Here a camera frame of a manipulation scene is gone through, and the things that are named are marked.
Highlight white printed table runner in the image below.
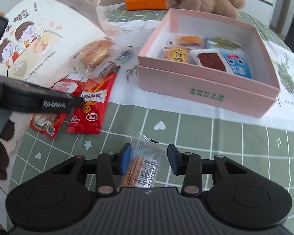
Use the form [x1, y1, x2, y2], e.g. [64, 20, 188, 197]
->
[109, 15, 294, 132]

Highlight green checked tablecloth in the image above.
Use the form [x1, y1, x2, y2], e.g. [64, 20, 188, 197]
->
[5, 2, 294, 235]

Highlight red spicy strip packet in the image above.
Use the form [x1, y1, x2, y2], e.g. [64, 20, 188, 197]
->
[66, 65, 120, 135]

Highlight blue seaweed snack packet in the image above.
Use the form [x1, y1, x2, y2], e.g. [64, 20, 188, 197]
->
[203, 36, 253, 79]

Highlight pink cardboard gift box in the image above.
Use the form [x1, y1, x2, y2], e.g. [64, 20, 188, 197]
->
[138, 9, 280, 118]

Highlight round bun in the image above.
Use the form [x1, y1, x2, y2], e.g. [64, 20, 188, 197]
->
[72, 37, 122, 74]

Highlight small orange cracker packet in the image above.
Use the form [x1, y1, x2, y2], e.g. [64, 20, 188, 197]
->
[175, 36, 204, 47]

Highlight yellow round cake packet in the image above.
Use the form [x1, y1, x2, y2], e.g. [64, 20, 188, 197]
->
[163, 46, 190, 63]

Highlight white cartoon print bag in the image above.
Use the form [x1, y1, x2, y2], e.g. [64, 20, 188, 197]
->
[0, 0, 116, 196]

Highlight long bread stick packet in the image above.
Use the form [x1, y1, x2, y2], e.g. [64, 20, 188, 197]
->
[120, 129, 166, 188]

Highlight red snack packet clear window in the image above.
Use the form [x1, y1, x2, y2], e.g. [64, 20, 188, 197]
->
[29, 77, 86, 140]

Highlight red barcode snack packet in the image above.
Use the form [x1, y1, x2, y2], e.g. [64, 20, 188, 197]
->
[191, 49, 233, 74]

